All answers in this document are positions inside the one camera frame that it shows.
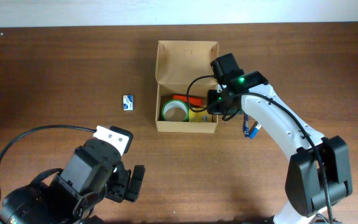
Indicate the orange highlighter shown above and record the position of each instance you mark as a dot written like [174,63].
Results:
[193,101]

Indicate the blue whiteboard marker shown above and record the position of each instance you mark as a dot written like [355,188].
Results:
[254,130]

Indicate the blue ballpoint pen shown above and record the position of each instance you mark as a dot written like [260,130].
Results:
[245,127]

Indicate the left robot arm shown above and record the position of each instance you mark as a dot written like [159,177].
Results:
[33,203]

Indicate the brown cardboard box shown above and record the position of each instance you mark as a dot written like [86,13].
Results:
[179,62]

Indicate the green tape roll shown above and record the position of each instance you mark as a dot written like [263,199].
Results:
[175,111]

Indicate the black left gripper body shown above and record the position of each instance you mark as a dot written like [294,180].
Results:
[124,185]

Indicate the small blue white card box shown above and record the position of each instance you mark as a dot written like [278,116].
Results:
[128,103]

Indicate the yellow sticky note pad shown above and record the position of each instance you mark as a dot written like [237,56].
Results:
[200,117]

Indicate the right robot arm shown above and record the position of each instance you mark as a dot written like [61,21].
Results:
[319,171]

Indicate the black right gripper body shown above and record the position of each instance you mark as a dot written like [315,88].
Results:
[214,102]

